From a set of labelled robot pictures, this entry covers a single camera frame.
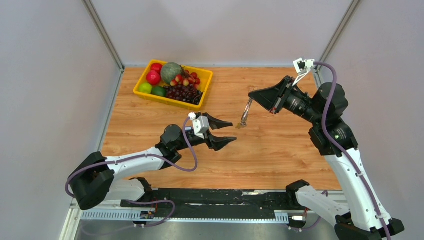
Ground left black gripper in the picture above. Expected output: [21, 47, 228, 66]
[175, 113, 237, 152]

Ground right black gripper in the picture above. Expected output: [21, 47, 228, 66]
[248, 75, 324, 126]

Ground large silver keyring with clips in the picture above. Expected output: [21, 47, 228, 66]
[240, 86, 258, 127]

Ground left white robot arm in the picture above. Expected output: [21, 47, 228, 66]
[65, 112, 237, 210]

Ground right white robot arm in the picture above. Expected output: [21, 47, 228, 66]
[248, 76, 405, 240]

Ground purple grape bunch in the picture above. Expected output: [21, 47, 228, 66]
[163, 85, 203, 105]

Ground yellow plastic tray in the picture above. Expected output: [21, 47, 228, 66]
[133, 59, 213, 111]

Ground red lychee cluster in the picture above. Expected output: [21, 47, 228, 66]
[170, 70, 201, 90]

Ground dark green lime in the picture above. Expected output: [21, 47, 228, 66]
[151, 86, 167, 98]

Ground green melon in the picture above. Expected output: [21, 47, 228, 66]
[160, 62, 183, 85]

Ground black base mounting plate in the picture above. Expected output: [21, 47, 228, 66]
[120, 188, 310, 228]

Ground light green lime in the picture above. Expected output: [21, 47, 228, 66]
[137, 82, 153, 94]

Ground red apple front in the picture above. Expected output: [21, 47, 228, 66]
[146, 70, 162, 86]

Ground red apple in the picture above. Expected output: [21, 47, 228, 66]
[150, 62, 163, 75]
[146, 70, 162, 86]

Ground red apple back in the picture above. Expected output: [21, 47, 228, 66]
[150, 62, 163, 75]

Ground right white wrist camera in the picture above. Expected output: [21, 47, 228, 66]
[292, 58, 315, 87]

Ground aluminium frame rail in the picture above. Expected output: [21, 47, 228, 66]
[81, 188, 305, 224]

